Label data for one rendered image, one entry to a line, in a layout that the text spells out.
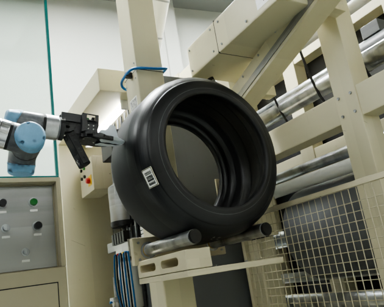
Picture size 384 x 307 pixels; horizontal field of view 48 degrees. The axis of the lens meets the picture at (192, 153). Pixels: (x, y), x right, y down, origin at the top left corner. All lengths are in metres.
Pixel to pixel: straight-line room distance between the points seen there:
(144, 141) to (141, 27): 0.78
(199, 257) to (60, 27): 3.58
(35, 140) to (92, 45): 3.43
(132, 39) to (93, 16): 2.79
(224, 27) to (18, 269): 1.25
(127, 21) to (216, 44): 0.43
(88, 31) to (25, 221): 3.00
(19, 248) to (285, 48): 1.30
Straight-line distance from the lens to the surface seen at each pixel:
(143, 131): 1.36
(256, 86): 1.84
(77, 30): 4.61
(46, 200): 1.94
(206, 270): 1.34
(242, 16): 1.73
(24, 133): 1.16
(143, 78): 1.88
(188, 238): 1.33
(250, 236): 1.54
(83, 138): 1.37
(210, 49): 1.88
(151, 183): 1.32
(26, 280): 1.84
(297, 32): 1.71
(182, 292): 1.71
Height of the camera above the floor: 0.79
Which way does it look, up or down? 15 degrees up
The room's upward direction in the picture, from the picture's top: 9 degrees counter-clockwise
